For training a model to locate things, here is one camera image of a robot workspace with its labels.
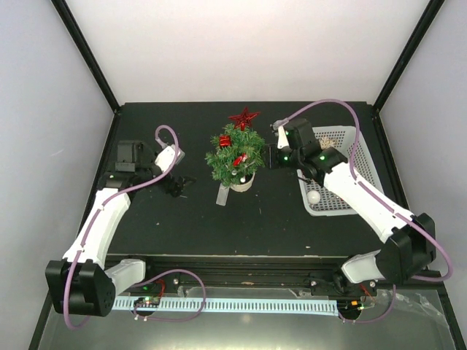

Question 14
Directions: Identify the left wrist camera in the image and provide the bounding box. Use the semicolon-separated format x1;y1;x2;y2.
154;144;185;172

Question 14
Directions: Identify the string light with white balls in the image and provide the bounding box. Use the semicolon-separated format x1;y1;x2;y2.
212;160;256;206

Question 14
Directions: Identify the small green christmas tree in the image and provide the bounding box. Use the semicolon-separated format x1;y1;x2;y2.
205;124;266;176

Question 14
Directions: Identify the red star ornament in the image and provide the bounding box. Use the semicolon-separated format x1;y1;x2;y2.
228;106;260;131

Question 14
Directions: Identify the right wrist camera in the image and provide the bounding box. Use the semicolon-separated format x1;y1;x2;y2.
271;119;290;149

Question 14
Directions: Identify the white slotted cable duct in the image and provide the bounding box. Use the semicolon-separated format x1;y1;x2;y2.
112;296;339;316

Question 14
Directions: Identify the right circuit board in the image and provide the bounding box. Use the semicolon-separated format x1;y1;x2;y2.
338;296;377;311

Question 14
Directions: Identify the black frame post right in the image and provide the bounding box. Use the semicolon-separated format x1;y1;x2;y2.
373;0;445;113

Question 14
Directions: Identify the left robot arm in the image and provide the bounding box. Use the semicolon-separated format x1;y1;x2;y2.
45;141;185;316

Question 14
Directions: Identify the black frame post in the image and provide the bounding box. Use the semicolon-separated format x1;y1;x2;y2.
51;0;120;113
373;0;445;113

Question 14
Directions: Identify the large white ball ornament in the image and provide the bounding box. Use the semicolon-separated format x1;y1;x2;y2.
306;190;321;206

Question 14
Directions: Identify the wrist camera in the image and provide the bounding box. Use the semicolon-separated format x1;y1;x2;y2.
271;119;290;149
154;144;185;172

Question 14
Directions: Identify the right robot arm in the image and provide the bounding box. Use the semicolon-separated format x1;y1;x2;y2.
269;118;436;294

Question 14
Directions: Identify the white plastic basket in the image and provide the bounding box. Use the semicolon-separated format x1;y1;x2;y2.
297;125;383;217

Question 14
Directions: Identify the black frame post left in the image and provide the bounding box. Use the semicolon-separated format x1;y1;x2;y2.
51;0;120;113

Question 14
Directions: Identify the red santa ornament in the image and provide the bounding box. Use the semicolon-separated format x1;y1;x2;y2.
233;153;248;167

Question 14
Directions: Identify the left circuit board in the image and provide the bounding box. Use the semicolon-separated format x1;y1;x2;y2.
134;296;161;308

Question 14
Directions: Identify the white snowflake ornament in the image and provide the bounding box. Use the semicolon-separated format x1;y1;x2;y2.
319;136;336;150

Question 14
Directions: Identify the red gift box ornament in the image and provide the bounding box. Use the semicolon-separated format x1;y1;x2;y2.
218;135;232;149

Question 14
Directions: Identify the circuit board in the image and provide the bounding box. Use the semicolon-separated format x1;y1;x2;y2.
338;296;377;311
134;296;161;308

